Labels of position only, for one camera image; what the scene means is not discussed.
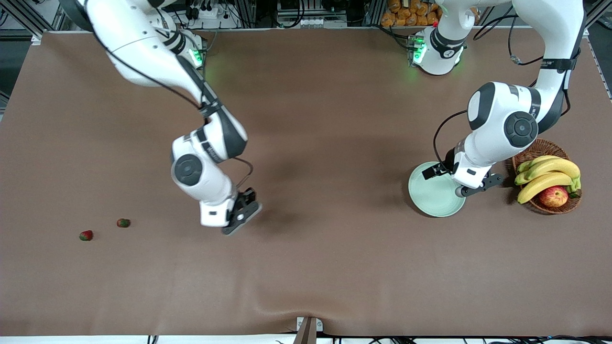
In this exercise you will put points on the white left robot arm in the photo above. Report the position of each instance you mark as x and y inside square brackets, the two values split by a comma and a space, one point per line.
[497, 119]

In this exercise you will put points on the brown wicker basket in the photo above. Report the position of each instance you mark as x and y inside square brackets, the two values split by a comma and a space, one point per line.
[540, 147]

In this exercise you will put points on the brown table cloth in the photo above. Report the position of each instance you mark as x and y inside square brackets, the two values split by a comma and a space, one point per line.
[306, 143]

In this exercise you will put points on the light green plate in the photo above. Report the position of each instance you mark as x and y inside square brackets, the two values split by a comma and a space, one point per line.
[435, 200]

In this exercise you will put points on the metal table bracket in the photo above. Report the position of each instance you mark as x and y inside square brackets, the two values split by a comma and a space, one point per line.
[308, 332]

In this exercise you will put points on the white power strip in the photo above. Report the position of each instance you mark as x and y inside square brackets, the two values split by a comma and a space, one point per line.
[210, 14]

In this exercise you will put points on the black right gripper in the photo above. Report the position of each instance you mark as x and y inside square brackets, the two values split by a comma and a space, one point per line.
[241, 201]

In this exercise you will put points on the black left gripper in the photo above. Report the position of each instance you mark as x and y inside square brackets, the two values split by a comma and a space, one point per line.
[448, 166]

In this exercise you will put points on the brown bread roll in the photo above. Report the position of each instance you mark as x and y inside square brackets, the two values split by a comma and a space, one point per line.
[387, 20]
[411, 19]
[422, 20]
[431, 17]
[394, 5]
[400, 21]

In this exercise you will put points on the white terminal strip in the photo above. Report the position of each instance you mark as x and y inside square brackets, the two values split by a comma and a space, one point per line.
[320, 22]

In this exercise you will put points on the greenish yellow banana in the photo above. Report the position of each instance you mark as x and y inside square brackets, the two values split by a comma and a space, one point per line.
[520, 179]
[540, 159]

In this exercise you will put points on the red toy strawberry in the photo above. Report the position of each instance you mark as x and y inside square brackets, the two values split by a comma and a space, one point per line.
[123, 222]
[86, 235]

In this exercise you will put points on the red apple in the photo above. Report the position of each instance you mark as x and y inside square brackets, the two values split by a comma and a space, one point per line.
[553, 196]

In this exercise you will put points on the aluminium frame post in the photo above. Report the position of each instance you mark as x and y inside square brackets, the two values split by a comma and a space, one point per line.
[14, 13]
[597, 14]

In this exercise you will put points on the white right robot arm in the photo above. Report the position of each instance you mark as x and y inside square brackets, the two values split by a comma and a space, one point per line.
[138, 43]

